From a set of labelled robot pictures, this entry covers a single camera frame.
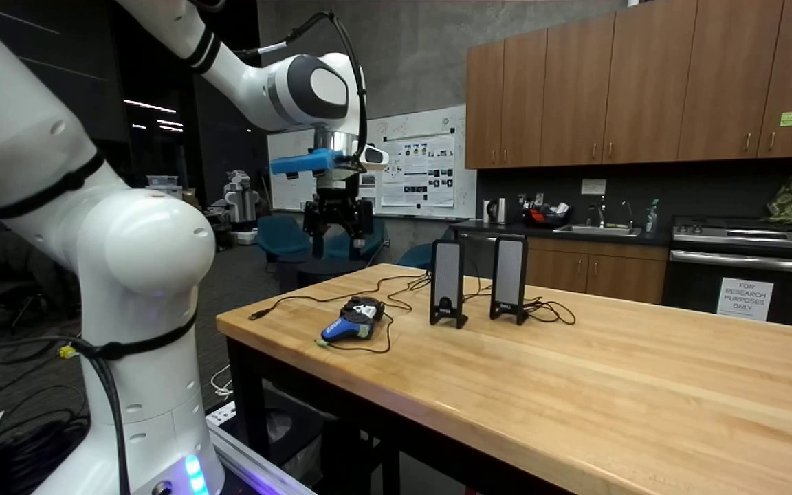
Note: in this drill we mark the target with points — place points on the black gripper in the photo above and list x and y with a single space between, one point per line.
340 212

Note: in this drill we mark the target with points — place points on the blue white game controller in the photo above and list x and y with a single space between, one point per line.
356 318

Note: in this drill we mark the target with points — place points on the robot base cart with lights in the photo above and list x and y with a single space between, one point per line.
259 470

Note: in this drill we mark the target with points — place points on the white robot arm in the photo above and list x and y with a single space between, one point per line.
138 249

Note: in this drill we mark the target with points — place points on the blue chair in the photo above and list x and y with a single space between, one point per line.
285 237

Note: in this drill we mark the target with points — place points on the grey background machine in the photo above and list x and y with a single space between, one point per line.
241 198

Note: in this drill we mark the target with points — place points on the white poster board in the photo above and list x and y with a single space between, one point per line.
418 166

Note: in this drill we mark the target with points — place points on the black flat standing speaker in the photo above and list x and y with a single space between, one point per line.
448 275
509 271

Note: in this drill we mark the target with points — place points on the silver kettle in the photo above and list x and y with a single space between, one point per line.
497 212

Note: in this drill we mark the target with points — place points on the dark monitor screen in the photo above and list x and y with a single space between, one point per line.
154 114

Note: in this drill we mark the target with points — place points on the brown wooden base cabinets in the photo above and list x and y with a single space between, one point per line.
598 267

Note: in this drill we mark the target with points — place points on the clear plastic bottle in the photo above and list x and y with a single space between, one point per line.
652 215

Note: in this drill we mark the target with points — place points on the white paper sign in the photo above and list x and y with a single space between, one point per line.
747 298

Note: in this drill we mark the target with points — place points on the stainless steel oven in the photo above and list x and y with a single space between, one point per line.
755 256

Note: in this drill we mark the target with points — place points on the green sticky note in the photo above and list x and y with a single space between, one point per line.
791 118

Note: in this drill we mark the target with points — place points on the wrist camera blue mount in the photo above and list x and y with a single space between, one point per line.
303 162

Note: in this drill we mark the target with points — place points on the black table frame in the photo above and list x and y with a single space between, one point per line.
248 395

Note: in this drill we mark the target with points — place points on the white wall outlet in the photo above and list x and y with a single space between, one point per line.
596 188

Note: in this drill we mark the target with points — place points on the brown wooden wall cabinets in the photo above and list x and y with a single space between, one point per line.
652 83

